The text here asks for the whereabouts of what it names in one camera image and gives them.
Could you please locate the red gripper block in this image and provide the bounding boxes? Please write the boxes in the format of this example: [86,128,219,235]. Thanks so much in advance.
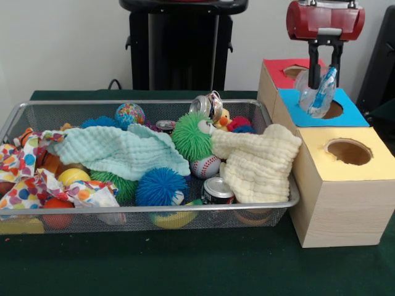
[286,0,366,91]

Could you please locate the cream knitted cloth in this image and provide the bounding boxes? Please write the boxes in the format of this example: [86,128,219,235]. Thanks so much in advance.
[211,123,304,204]

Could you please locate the green spiky rubber ball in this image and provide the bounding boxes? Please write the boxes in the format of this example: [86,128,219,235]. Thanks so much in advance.
[170,111,218,162]

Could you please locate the polka dot colourful cloth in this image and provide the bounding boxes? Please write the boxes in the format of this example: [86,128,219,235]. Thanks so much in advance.
[0,129,119,210]

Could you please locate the wooden box with three holes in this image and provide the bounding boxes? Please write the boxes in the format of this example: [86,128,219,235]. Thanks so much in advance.
[256,59,395,249]

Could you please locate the black upright panel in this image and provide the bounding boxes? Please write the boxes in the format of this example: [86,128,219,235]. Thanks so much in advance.
[357,5,395,124]

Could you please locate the dark green side table cloth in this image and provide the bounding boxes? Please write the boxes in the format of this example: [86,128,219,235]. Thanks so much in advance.
[369,97,395,124]

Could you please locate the crushed silver can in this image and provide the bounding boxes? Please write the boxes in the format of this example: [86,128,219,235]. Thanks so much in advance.
[189,91,224,121]

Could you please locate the white baseball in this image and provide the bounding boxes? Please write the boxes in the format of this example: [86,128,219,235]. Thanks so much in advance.
[190,154,222,180]

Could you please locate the black labelled silver can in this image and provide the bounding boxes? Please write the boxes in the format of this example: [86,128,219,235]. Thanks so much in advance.
[202,176,236,205]

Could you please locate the small globe ball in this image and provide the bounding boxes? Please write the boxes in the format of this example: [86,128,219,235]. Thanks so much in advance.
[115,102,147,127]

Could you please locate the blue spiky rubber ball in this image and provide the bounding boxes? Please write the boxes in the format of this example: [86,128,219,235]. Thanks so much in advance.
[135,168,189,208]

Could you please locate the mint green fuzzy cloth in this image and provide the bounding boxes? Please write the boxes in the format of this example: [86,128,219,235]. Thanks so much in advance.
[48,125,191,181]

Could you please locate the dark green spiky ball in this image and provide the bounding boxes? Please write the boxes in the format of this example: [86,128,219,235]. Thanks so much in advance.
[91,170,139,204]

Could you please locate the yellow smooth ball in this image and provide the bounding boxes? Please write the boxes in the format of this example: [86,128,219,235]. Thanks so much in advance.
[57,168,92,187]

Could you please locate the red orange smooth ball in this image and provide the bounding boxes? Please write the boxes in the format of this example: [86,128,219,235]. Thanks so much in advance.
[41,197,75,230]

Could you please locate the shallow wire mesh bin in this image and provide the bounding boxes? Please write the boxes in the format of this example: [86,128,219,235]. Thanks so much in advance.
[0,99,300,234]

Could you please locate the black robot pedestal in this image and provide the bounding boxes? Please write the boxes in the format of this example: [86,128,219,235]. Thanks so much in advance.
[119,0,249,92]

